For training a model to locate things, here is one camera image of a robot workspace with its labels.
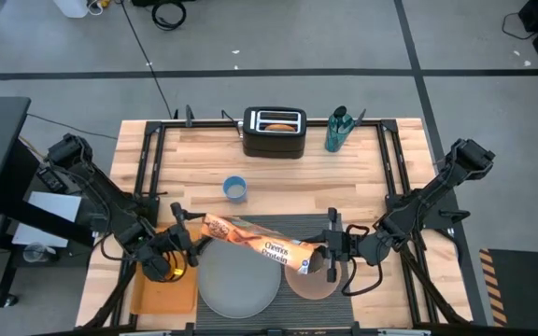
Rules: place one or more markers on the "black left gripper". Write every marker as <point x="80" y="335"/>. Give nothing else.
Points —
<point x="175" y="240"/>

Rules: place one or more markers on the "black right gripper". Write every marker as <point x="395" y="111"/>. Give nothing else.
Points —
<point x="350" y="245"/>

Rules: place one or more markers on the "orange Cheerios cereal box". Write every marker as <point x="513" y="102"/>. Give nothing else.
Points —
<point x="259" y="240"/>

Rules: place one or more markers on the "teal water bottle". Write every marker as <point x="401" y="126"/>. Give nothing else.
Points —
<point x="338" y="133"/>

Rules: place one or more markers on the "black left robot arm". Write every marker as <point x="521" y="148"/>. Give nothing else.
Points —
<point x="105" y="200"/>

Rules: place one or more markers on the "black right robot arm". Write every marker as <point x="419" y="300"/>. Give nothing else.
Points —
<point x="428" y="193"/>

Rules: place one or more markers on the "translucent pink bowl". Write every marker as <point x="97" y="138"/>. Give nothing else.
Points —
<point x="313" y="285"/>

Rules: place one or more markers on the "blue cup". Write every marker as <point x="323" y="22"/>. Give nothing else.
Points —
<point x="235" y="189"/>

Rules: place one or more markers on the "orange plastic tray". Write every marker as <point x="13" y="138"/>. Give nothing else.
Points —
<point x="164" y="296"/>

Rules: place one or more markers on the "grey woven placemat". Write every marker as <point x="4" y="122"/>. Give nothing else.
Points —
<point x="315" y="312"/>

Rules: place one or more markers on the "grey round plate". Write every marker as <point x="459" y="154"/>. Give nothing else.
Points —
<point x="238" y="284"/>

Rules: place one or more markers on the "black two-slot toaster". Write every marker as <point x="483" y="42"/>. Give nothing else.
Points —
<point x="273" y="142"/>

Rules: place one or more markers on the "white paper sheet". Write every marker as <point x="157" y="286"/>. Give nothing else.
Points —
<point x="49" y="210"/>

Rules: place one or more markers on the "clear plastic cup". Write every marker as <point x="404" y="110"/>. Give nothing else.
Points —
<point x="38" y="253"/>

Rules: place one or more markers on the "black hazard-striped floor mat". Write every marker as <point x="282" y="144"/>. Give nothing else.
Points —
<point x="526" y="284"/>

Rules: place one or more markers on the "white waste bin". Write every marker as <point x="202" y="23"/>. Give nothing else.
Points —
<point x="70" y="7"/>

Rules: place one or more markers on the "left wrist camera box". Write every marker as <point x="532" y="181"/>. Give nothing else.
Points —
<point x="157" y="270"/>

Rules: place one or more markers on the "black aluminium table frame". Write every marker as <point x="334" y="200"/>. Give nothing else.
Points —
<point x="392" y="154"/>

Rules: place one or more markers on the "black frame clamp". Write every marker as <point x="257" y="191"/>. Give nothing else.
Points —
<point x="188" y="116"/>
<point x="360" y="117"/>

